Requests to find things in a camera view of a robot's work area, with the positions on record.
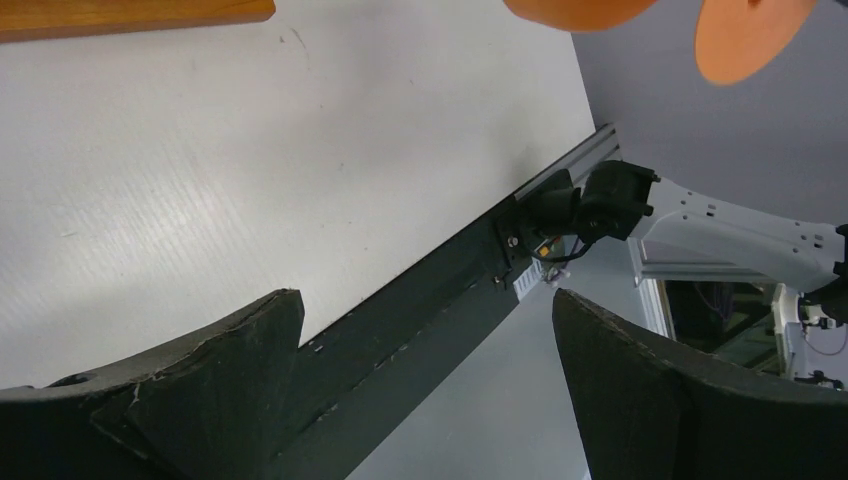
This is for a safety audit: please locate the orange wine glass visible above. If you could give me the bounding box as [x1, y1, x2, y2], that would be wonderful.
[505, 0, 817, 86]

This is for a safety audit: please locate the right controller board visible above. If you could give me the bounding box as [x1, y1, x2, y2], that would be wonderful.
[512, 236, 585, 302]

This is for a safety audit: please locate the wooden rack base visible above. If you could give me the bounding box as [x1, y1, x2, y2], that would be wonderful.
[1, 0, 276, 43]

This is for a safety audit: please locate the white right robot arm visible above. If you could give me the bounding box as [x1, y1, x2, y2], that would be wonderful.
[519, 160, 847, 321]

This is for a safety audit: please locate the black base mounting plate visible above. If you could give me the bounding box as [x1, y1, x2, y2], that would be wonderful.
[263, 197, 530, 479]

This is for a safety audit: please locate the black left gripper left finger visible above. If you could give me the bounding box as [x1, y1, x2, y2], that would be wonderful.
[1, 289, 304, 479]

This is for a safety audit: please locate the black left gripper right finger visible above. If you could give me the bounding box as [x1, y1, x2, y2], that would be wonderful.
[552, 289, 847, 479]

